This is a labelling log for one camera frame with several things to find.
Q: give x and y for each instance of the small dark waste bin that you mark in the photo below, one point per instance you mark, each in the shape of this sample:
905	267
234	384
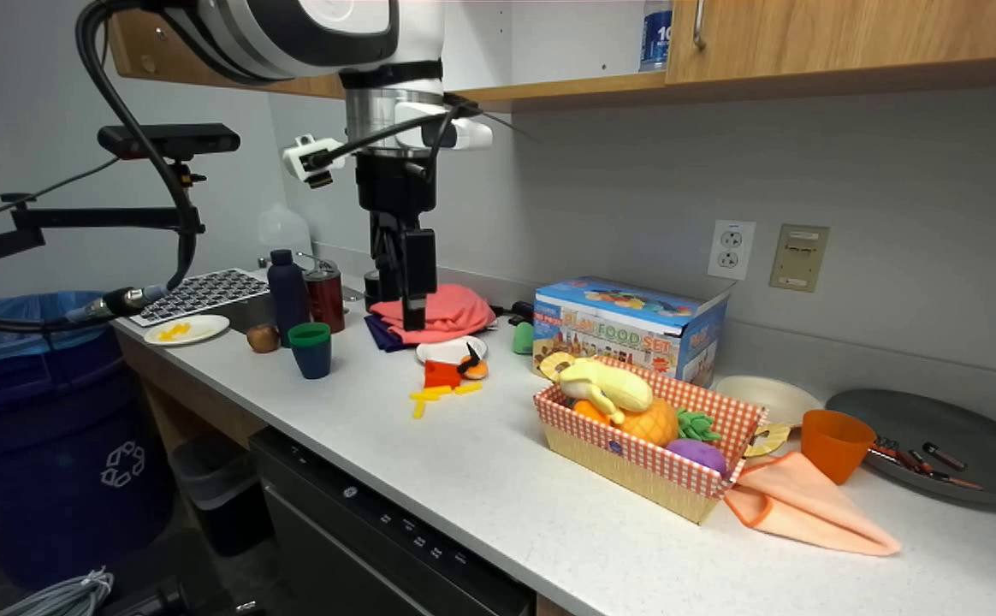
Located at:
225	491

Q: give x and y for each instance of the wooden lower cabinet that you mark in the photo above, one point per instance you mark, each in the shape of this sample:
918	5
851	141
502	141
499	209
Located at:
187	406

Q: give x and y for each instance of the black camera on boom stand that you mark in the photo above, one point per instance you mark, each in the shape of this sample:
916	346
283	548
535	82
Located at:
176	145

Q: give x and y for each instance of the clear plastic jug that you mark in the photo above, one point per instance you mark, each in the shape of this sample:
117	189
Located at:
283	226

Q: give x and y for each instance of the red toy fries holder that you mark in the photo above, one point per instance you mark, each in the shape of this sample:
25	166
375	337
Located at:
441	376

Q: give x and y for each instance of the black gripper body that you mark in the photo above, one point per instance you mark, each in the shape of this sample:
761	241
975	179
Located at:
399	189

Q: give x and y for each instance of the dark purple cloth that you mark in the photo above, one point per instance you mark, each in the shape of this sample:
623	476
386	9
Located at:
382	335

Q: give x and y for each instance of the dark blue water bottle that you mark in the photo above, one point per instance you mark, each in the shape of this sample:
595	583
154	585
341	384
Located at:
284	290

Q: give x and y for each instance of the green toy vegetable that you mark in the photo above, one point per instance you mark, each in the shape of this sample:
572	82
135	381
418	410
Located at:
695	425

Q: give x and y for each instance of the dark red tumbler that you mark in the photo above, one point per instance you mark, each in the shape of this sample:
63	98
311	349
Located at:
326	296

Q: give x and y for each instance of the white plate with yellow food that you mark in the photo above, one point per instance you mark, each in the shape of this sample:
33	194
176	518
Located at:
187	330

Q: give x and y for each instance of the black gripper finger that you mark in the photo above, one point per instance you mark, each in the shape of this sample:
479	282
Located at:
386	280
418	274

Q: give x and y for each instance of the beige bowl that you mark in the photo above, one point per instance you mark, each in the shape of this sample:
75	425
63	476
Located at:
775	402

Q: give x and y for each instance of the beige wall plate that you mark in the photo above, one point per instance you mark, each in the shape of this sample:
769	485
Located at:
800	257

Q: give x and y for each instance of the orange toy fruit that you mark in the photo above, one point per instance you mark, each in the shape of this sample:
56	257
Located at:
656	425

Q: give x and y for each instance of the checkered dish rack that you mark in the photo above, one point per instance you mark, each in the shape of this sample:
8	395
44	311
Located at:
203	292

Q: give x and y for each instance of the green toy food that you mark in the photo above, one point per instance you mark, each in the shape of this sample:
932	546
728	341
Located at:
522	341

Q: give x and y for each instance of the grey cloth on floor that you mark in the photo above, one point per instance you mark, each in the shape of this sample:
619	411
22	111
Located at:
71	597

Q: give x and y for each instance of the brown round toy food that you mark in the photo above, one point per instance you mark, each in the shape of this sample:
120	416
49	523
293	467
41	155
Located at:
262	341

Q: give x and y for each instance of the blue toy food box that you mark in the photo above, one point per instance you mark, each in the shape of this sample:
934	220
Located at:
651	330

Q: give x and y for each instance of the yellow toy fries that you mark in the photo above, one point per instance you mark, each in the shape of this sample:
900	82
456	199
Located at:
433	395

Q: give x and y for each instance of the pink folded cloth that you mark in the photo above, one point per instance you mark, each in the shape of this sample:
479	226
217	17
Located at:
451	312

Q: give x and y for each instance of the orange plastic cup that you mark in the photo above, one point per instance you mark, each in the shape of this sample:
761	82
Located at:
837	443

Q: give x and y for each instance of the dark grey round tray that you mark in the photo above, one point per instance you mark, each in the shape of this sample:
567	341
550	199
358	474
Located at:
927	445

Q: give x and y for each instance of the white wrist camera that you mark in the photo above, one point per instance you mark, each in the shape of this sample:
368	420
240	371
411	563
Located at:
311	159

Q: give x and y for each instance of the white wall outlet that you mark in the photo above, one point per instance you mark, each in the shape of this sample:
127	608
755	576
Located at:
731	249

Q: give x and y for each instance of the salmon cloth napkin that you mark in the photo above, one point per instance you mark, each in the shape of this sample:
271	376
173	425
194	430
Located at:
792	499

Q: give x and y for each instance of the blue recycling bin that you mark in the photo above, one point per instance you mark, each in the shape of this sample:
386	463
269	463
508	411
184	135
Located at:
82	476

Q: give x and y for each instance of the green and blue cup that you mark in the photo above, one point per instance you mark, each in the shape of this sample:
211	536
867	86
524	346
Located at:
308	346

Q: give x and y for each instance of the black dishwasher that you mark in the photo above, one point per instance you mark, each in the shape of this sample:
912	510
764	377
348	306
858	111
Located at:
350	551

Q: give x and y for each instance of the blue and white bottle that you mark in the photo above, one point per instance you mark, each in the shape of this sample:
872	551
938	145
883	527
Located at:
656	35

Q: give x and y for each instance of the red checkered cardboard basket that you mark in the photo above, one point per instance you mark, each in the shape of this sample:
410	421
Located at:
651	469

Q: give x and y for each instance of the yellow plush banana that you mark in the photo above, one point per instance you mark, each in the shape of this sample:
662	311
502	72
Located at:
608	389

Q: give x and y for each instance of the purple toy eggplant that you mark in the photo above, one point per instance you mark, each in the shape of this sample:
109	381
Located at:
700	454

